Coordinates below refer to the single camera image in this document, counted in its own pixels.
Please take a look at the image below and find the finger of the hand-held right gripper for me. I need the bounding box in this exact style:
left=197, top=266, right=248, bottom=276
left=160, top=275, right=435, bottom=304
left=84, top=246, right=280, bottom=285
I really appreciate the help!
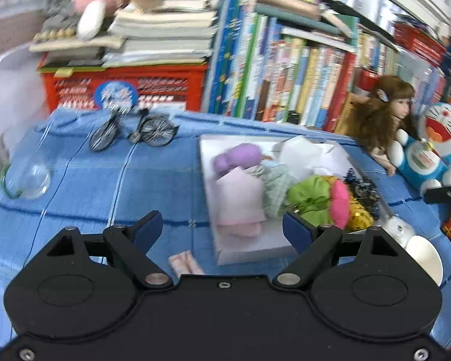
left=424, top=184, right=451, bottom=205

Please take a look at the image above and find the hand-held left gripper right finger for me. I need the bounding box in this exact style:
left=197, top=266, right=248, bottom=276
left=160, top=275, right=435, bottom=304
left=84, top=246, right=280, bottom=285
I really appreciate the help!
left=272, top=211, right=409, bottom=290

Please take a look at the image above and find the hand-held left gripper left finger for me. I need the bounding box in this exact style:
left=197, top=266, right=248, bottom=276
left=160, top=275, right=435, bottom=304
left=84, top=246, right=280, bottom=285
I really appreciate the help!
left=45, top=211, right=174, bottom=290

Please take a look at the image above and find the green scrunchie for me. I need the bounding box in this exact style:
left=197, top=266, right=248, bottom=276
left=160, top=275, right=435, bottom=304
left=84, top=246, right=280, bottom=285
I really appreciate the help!
left=287, top=174, right=338, bottom=227

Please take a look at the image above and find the shallow white box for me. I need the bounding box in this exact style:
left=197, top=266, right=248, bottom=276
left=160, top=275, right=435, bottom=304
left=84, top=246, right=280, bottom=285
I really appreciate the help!
left=198, top=134, right=394, bottom=266

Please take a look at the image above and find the pink towel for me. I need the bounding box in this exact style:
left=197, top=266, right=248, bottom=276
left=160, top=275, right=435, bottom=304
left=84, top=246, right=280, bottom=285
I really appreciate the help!
left=214, top=168, right=268, bottom=238

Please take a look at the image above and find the purple plush toy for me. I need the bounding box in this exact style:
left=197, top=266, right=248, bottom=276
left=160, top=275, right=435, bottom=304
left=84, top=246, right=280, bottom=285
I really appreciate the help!
left=214, top=143, right=272, bottom=176

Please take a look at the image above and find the green knit cloth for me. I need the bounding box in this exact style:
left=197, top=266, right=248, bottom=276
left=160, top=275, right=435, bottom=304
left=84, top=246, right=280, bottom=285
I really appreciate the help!
left=247, top=163, right=296, bottom=219

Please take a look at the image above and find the blue cat plush toy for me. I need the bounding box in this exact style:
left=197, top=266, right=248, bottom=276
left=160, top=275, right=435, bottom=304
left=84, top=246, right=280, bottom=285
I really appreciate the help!
left=388, top=102, right=451, bottom=196

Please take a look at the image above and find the small white plush toy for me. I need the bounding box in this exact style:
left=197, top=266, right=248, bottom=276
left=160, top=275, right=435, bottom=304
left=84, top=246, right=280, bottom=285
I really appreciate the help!
left=382, top=216, right=416, bottom=248

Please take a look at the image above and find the blue checked tablecloth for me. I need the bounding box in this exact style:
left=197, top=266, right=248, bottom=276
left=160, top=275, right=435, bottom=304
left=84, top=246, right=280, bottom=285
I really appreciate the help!
left=0, top=107, right=451, bottom=350

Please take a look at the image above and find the scribbled white paper cup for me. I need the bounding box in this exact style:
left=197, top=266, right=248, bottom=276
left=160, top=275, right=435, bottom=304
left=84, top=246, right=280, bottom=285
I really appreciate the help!
left=405, top=235, right=444, bottom=287

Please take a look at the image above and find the yellow and black sequin pouch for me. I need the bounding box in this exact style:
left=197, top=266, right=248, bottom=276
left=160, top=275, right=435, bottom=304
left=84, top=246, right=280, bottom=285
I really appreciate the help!
left=344, top=168, right=381, bottom=233

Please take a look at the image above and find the white crumpled cloth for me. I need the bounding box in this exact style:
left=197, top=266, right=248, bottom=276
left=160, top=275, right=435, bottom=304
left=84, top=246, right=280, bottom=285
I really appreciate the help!
left=277, top=136, right=353, bottom=182

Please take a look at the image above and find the black model bicycle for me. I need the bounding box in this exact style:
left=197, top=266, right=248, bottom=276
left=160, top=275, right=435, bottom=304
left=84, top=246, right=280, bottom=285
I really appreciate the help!
left=89, top=107, right=180, bottom=153

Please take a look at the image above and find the brown-haired doll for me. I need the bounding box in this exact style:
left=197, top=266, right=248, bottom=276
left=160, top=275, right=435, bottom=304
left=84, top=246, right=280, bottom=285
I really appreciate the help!
left=345, top=75, right=419, bottom=176

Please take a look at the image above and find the clear glass cup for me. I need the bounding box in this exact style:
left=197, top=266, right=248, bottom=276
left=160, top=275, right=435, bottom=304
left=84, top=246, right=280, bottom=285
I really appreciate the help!
left=0, top=127, right=53, bottom=200

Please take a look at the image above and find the red tin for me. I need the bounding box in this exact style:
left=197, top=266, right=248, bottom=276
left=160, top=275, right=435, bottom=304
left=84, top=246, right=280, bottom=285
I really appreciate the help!
left=355, top=67, right=381, bottom=91

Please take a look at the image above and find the red plastic crate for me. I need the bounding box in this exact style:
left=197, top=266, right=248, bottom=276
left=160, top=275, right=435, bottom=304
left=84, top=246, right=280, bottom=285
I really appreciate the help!
left=41, top=64, right=208, bottom=113

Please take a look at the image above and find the row of upright books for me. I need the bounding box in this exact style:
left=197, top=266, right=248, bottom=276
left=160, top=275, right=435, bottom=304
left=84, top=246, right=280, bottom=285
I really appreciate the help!
left=202, top=0, right=449, bottom=133

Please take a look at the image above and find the red plastic basket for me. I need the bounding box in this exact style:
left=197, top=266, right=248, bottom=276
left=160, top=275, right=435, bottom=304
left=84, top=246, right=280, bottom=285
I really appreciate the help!
left=392, top=22, right=449, bottom=61

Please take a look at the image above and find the stack of paperback books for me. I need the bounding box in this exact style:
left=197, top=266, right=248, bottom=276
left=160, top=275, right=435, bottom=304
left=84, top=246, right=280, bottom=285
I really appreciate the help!
left=102, top=0, right=219, bottom=67

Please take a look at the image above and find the wooden bead massager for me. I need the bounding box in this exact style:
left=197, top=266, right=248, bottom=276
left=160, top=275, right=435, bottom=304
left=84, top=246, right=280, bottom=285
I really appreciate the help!
left=33, top=26, right=79, bottom=44

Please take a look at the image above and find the pile of flat books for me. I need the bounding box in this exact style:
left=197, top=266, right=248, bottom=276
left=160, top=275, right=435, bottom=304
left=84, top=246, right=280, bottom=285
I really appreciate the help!
left=238, top=0, right=361, bottom=46

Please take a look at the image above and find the grey plush toy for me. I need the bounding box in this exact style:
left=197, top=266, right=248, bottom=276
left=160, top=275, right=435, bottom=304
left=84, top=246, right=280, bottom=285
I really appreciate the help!
left=41, top=0, right=79, bottom=32

